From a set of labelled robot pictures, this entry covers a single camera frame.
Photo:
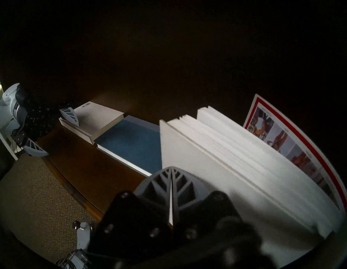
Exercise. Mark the dark wooden bookshelf cabinet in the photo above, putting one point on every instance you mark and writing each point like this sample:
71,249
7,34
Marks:
173,67

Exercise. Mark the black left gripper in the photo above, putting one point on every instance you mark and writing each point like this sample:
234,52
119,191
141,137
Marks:
38,119

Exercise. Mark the large white book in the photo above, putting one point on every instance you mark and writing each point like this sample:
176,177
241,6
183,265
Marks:
244,173

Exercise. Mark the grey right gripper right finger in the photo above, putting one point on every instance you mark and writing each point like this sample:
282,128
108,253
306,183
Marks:
187,192

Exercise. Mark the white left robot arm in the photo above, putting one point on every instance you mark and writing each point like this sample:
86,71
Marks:
8,108

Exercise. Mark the black base knob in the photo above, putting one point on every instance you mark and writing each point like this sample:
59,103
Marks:
76,225

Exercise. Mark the blue cover book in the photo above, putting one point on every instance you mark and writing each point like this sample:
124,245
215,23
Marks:
132,143

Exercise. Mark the white book with barcode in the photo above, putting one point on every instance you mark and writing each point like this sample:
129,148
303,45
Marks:
95,119

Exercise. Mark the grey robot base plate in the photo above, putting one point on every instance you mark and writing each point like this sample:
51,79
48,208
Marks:
82,236

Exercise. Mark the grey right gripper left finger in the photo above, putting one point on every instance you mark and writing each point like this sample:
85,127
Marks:
157,189

